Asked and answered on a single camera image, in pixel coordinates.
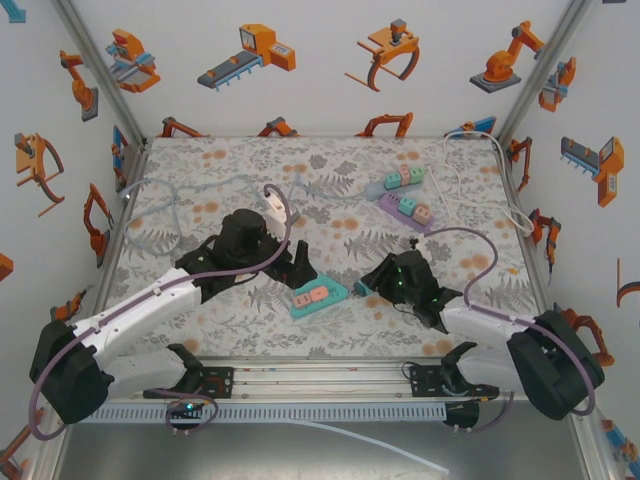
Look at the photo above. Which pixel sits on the teal triangular power strip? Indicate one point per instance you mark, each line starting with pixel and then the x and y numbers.
pixel 342 296

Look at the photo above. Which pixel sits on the purple power strip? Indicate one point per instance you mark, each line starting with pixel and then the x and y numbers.
pixel 400 215

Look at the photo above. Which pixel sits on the brownish pink plug adapter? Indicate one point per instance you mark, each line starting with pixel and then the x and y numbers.
pixel 423 215

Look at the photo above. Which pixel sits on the grey-blue power strip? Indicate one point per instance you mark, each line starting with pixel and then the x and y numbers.
pixel 375 189

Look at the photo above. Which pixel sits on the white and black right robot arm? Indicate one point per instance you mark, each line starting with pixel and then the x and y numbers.
pixel 480 320

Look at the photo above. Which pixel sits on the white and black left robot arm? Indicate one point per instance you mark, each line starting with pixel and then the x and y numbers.
pixel 140 305

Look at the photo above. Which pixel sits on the floral patterned table mat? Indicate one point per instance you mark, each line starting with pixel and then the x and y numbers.
pixel 350 340

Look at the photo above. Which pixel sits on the clear plastic tube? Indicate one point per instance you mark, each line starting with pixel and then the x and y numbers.
pixel 380 442

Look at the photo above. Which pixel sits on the small board with green light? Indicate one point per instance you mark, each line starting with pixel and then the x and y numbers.
pixel 187 407

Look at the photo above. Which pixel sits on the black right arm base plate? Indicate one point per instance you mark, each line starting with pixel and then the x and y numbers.
pixel 422 382

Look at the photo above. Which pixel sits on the aluminium front frame rails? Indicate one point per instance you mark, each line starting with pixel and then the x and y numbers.
pixel 320 385

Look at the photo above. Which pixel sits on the aluminium side rail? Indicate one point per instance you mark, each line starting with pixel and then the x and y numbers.
pixel 533 265
pixel 122 235

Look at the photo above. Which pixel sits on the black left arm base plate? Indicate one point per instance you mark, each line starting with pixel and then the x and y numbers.
pixel 220 382

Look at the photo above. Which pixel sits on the aluminium corner post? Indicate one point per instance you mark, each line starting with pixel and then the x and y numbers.
pixel 538 75
pixel 102 75

